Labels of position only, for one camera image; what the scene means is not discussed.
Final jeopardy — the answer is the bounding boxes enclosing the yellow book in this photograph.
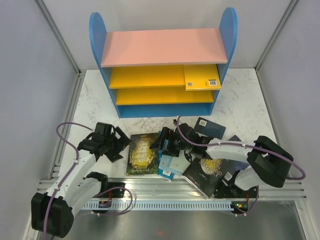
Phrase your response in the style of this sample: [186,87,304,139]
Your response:
[183,64,221,91]

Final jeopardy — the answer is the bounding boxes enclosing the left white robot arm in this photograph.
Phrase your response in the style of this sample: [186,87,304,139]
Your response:
[31,122,131,238]

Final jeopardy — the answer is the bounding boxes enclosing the aluminium rail frame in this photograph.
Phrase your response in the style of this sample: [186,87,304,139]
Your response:
[34,177,308,201]

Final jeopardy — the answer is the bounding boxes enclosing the black Moon and Sixpence book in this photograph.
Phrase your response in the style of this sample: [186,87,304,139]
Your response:
[182,158,239,198]

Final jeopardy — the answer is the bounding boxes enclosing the navy blue book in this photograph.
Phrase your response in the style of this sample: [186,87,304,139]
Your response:
[194,117,226,140]

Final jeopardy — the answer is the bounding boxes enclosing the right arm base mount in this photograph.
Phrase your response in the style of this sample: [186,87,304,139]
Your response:
[213,180,259,217]

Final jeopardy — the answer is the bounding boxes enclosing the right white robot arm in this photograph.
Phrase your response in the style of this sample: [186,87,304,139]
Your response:
[150,123,295,198]

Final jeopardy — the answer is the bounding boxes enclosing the dark purple blue book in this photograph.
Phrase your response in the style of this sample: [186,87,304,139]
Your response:
[223,144,249,182]

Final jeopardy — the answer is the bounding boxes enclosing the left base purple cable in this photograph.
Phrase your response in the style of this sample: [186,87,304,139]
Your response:
[91,186,134,217]

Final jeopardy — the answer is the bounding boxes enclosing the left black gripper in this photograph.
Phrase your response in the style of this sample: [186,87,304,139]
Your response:
[103,127,135,163]

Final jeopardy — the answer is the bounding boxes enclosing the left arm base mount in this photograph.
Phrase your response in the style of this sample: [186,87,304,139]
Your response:
[98,182,126,208]

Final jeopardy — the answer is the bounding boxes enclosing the light blue book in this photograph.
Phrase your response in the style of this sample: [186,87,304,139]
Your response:
[158,154,180,174]

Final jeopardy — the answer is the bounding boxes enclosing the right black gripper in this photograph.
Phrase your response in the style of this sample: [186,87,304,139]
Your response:
[150,126,192,157]

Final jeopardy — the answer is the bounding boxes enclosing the bright blue book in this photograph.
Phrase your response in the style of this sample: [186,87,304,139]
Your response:
[157,150,174,181]

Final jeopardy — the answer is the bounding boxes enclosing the green Alice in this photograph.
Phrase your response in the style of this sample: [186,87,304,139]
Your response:
[126,132,158,176]

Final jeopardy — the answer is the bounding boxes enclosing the pale grey Gatsby book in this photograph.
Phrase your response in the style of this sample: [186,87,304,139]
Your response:
[169,151,191,175]

